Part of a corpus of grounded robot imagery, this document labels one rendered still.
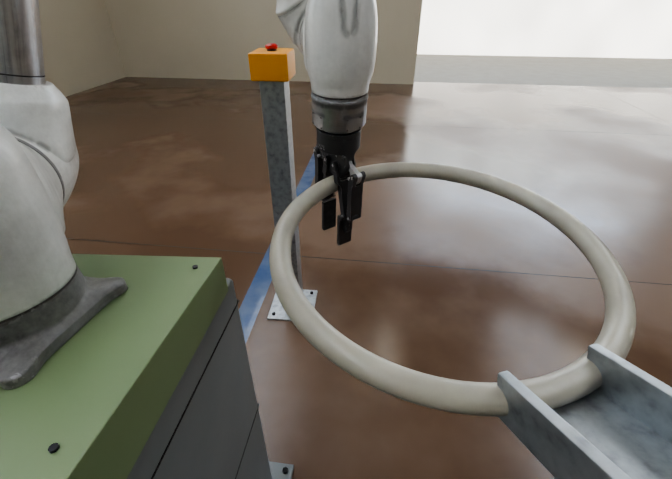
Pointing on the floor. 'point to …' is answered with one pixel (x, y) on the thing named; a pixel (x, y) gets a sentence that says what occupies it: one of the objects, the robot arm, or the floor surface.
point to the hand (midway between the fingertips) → (336, 222)
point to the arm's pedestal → (212, 414)
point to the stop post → (279, 146)
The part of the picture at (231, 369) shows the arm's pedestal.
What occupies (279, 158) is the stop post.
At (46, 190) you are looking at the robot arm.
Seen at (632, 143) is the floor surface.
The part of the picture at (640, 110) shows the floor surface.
